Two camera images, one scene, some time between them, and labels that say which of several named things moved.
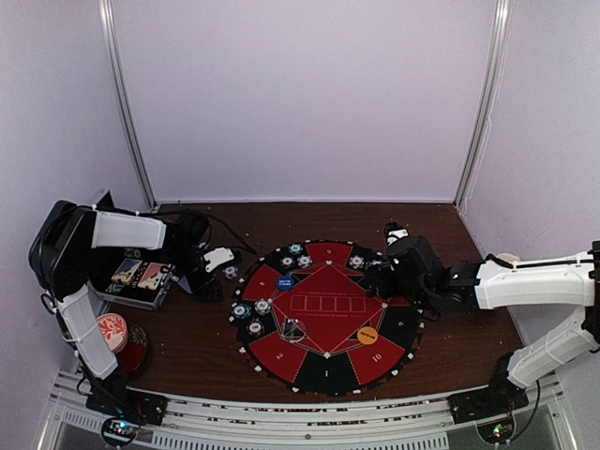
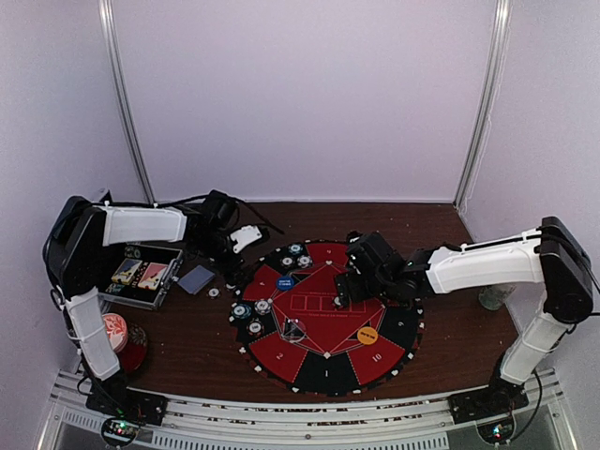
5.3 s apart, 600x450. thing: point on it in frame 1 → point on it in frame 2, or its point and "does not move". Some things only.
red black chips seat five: x=287 y=261 does not move
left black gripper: x=202 y=289 → x=226 y=271
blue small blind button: x=285 y=283 does not move
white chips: x=262 y=307 does not move
